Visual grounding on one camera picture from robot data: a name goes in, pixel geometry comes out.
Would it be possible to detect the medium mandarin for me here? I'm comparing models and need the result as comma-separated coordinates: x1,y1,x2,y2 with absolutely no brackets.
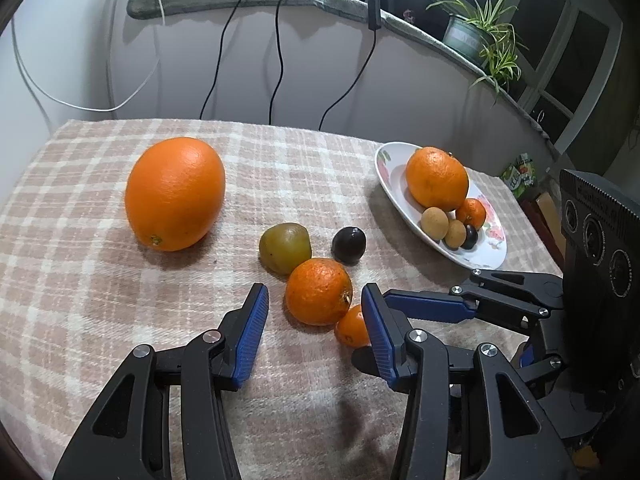
285,257,354,327

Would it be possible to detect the checked blanket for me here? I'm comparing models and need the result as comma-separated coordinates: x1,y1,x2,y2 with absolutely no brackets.
0,119,566,480

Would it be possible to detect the small mandarin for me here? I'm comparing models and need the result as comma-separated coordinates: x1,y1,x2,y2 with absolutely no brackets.
334,304,372,349
455,198,487,228

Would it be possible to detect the green plum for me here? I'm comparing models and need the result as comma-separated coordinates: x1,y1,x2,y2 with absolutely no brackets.
258,223,313,276

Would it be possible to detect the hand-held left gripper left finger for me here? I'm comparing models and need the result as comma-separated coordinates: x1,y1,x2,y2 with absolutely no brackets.
52,282,271,480

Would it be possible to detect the white framed window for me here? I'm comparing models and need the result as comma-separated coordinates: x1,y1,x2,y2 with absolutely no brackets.
515,0,627,157

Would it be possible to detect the black cable with switch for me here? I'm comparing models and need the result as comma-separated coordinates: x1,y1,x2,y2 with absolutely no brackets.
318,0,387,132

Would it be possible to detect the large round orange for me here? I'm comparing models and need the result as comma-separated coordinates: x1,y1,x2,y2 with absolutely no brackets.
405,146,469,212

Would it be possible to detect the large oval orange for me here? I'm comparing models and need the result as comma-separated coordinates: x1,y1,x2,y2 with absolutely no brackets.
124,137,227,252

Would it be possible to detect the long white cable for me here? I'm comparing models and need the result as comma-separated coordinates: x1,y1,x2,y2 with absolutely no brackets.
10,0,162,113

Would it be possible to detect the brown longan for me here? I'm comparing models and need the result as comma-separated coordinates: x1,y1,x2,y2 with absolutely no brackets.
420,207,449,237
444,219,467,250

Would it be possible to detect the potted spider plant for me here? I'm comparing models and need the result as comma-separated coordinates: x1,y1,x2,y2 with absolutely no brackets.
425,0,528,107

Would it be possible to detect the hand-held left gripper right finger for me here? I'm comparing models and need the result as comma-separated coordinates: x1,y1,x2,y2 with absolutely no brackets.
361,282,581,480

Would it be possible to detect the green bag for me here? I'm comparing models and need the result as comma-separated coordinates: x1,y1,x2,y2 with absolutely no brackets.
500,154,542,197

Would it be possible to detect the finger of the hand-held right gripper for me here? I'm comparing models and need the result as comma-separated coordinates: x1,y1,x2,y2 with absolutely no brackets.
351,347,568,397
383,268,566,332

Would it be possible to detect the white floral plate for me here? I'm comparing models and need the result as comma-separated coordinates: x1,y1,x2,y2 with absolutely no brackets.
375,141,508,271

